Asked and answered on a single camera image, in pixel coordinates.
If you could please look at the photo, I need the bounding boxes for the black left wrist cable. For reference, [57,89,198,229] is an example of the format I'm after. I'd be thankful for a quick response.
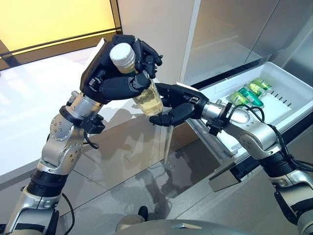
[55,132,100,235]

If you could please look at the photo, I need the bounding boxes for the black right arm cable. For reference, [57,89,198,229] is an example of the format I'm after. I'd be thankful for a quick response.
[229,104,313,172]

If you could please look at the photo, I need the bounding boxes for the stainless steel fridge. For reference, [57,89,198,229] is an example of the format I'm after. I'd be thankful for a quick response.
[182,0,313,162]

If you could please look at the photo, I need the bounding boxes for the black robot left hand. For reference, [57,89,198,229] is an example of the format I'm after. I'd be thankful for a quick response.
[79,34,164,106]

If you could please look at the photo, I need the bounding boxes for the backlit yellow window black frame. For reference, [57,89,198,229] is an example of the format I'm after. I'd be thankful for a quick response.
[0,0,123,71]

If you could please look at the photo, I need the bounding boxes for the brushed silver side panel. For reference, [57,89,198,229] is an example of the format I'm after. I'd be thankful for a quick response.
[283,31,313,85]

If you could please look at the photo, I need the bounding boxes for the plain steel fridge drawer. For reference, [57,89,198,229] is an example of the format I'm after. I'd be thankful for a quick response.
[166,121,203,165]

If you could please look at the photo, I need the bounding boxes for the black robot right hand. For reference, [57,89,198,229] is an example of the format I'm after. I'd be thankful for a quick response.
[149,82,210,128]

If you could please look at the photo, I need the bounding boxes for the white counter cabinet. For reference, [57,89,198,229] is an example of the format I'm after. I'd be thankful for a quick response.
[0,45,172,221]

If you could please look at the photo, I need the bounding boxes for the black robot left foot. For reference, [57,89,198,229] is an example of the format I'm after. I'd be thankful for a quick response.
[138,206,149,221]

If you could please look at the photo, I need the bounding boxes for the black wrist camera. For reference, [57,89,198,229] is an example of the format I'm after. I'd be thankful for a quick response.
[206,102,233,137]
[60,105,106,135]

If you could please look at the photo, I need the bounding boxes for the fridge drawer with white tub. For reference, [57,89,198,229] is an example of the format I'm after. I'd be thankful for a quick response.
[188,61,313,193]

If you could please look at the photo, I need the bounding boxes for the light green drink can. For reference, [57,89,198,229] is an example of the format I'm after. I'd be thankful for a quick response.
[253,78,272,93]
[229,91,250,106]
[246,82,267,95]

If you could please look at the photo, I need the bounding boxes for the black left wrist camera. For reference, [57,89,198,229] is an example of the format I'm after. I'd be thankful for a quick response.
[60,105,106,135]

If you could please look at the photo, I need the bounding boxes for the clear tea bottle white cap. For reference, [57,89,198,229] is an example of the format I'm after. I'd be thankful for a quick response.
[109,43,164,117]

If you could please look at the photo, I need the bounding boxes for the dark green drink can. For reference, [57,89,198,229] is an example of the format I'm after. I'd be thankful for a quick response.
[238,87,264,107]

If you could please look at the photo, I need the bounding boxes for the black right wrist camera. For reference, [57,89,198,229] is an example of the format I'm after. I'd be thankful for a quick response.
[206,102,233,137]

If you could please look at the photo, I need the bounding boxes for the grey robot body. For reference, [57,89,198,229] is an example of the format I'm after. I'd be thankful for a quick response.
[114,214,250,235]

